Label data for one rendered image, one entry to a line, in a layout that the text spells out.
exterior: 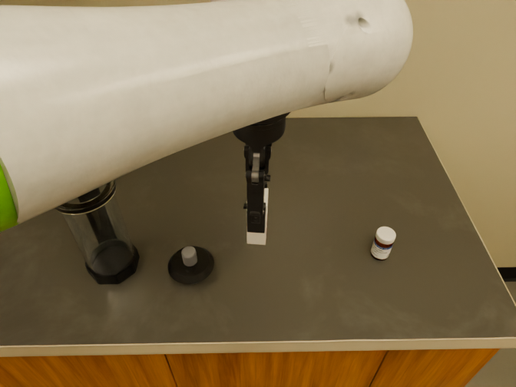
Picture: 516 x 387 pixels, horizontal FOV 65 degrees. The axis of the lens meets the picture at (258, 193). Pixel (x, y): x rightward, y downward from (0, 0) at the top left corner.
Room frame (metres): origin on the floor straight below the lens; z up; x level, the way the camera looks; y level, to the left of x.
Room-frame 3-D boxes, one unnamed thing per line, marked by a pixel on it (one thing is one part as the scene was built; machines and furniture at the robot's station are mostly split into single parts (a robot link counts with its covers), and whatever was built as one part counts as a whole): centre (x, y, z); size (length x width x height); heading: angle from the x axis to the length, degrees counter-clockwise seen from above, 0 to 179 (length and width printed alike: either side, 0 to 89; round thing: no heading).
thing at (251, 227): (0.45, 0.00, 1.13); 0.03 x 0.01 x 0.07; 86
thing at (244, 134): (0.47, 0.00, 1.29); 0.08 x 0.07 x 0.09; 176
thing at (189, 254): (0.48, 0.13, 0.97); 0.09 x 0.09 x 0.07
